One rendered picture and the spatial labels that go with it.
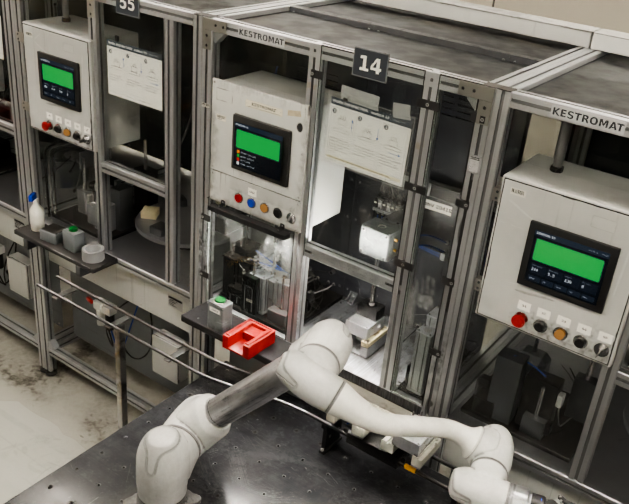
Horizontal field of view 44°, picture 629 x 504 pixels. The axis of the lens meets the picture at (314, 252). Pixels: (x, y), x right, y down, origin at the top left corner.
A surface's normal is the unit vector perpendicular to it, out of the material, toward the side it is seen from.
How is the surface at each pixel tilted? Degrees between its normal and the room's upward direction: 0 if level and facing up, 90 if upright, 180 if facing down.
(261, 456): 0
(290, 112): 89
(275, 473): 0
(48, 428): 0
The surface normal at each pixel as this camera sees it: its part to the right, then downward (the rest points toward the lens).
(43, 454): 0.08, -0.88
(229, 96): -0.59, 0.33
